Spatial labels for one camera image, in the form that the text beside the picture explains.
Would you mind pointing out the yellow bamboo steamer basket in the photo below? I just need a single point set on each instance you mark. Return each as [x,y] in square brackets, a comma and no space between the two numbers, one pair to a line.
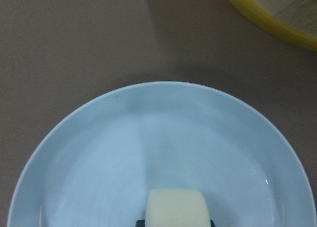
[294,21]

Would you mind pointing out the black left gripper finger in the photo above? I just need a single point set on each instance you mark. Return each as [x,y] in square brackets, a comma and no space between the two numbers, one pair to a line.
[212,223]

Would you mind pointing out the white steamed bun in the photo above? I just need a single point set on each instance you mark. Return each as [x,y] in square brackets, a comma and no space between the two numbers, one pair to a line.
[176,207]

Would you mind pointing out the light blue plate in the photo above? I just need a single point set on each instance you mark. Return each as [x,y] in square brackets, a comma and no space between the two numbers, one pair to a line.
[97,166]

